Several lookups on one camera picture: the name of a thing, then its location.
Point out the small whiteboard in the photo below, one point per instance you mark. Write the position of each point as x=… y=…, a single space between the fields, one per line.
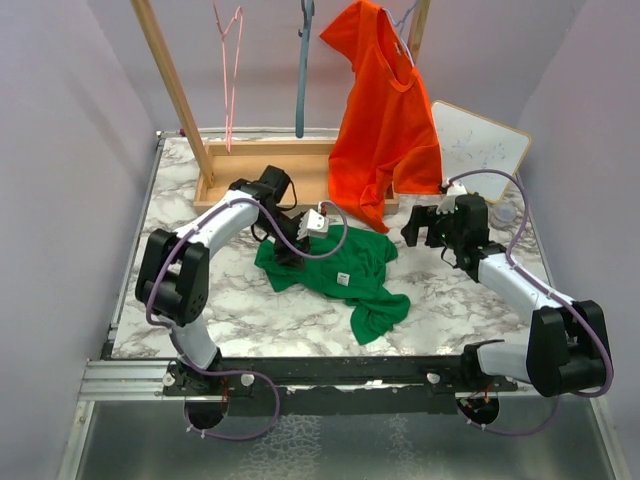
x=469 y=141

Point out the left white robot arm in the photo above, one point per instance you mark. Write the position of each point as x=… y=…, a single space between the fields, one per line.
x=173 y=281

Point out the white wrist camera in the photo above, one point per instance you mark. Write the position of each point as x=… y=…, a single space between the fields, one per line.
x=313 y=224
x=454 y=188

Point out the green t shirt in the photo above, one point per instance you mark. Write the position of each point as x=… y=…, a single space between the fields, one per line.
x=356 y=274

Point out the orange t shirt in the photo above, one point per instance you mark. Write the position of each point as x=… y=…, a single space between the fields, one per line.
x=387 y=140

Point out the wooden clothes rack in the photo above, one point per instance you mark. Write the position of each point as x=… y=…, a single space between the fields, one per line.
x=307 y=164

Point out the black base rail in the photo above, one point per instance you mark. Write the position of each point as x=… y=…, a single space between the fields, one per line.
x=330 y=385

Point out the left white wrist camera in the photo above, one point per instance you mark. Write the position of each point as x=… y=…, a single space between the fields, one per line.
x=313 y=224

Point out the blue grey plastic hanger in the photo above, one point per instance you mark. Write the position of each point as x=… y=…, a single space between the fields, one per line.
x=304 y=33

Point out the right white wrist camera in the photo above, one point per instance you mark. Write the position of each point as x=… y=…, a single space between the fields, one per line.
x=454 y=188

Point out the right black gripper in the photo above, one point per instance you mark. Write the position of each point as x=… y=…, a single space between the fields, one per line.
x=425 y=216

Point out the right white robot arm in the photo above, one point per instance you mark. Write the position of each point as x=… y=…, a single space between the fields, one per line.
x=567 y=347

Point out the clear plastic cup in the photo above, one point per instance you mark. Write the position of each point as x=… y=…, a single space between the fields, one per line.
x=503 y=215

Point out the lilac hanger under orange shirt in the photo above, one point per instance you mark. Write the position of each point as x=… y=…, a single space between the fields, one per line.
x=400 y=25

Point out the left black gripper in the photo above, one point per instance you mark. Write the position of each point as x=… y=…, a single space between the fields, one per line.
x=286 y=256

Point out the pink wire hanger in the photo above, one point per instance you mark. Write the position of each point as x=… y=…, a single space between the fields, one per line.
x=236 y=22

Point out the aluminium frame rail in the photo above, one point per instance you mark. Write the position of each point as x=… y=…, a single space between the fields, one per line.
x=128 y=380

